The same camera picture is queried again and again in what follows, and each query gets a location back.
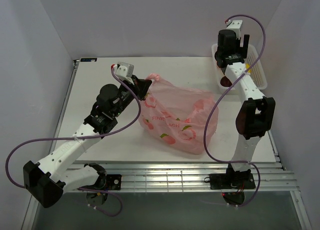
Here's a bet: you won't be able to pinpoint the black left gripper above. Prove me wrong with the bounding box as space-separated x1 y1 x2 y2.
112 75 152 118

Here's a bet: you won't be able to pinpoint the dark red fake fruit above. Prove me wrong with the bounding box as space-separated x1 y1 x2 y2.
220 76 232 88

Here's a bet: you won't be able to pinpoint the pink plastic bag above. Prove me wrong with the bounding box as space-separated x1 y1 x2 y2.
138 73 219 155

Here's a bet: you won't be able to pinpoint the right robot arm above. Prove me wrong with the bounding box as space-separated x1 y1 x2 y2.
214 29 276 189

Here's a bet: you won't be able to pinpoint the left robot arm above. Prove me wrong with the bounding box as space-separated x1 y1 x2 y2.
23 76 152 208

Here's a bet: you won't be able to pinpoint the white plastic basket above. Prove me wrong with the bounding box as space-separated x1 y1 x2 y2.
211 43 268 92

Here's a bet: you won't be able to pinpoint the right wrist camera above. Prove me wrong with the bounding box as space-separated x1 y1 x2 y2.
225 19 243 40

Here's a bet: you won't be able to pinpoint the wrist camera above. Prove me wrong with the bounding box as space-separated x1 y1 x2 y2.
111 62 134 85
225 19 243 40

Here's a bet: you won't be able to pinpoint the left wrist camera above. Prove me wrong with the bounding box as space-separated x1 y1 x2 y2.
111 62 134 85

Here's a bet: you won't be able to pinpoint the aluminium frame rails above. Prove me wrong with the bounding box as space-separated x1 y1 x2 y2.
31 161 301 193

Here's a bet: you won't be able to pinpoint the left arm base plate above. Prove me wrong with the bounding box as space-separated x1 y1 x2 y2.
82 174 122 191

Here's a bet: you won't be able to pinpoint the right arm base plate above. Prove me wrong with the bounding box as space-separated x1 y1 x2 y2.
209 173 256 190

